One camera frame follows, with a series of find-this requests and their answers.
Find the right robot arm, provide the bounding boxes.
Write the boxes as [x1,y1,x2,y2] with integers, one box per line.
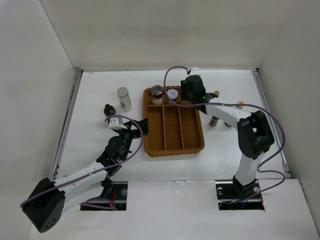
[180,75,275,199]

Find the black-cap pepper jar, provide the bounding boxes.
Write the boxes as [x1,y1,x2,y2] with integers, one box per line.
[209,116,219,127]

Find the aluminium table rail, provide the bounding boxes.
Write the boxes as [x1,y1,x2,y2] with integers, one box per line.
[48,67,84,180]
[252,68,292,179]

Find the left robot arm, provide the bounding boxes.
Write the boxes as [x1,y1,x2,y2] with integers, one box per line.
[20,118,149,233]

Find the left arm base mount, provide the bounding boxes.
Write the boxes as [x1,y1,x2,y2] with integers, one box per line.
[80,181,129,211]

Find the left aluminium table rail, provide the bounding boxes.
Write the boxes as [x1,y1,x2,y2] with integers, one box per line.
[48,67,84,180]

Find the green-label chili sauce bottle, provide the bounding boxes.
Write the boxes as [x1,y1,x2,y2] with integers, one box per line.
[237,100,244,109]

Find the white-lid sauce jar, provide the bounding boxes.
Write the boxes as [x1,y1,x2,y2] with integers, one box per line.
[167,88,179,105]

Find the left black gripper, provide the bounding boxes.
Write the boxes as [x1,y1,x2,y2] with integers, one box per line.
[115,118,148,161]

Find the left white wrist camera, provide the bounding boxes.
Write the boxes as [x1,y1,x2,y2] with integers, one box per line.
[105,117,121,131]

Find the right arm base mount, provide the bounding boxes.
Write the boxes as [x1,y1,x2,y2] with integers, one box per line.
[215,178,265,211]

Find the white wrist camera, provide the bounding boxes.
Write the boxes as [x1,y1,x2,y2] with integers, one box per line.
[187,67,201,76]
[105,117,121,131]

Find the small black round bottle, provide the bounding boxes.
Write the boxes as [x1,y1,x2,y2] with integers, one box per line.
[103,104,117,117]

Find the black-top salt grinder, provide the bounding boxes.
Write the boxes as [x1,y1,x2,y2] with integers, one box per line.
[151,85,163,105]

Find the brown wicker divided basket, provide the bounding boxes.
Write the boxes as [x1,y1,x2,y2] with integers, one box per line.
[143,88,205,157]

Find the right aluminium table rail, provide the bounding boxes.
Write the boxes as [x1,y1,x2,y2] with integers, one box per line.
[252,68,292,179]

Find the silver-lid jar white beads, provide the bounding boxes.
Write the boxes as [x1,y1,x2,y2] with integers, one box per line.
[116,87,132,112]

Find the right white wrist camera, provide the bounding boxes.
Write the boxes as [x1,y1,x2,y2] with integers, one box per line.
[187,67,201,76]

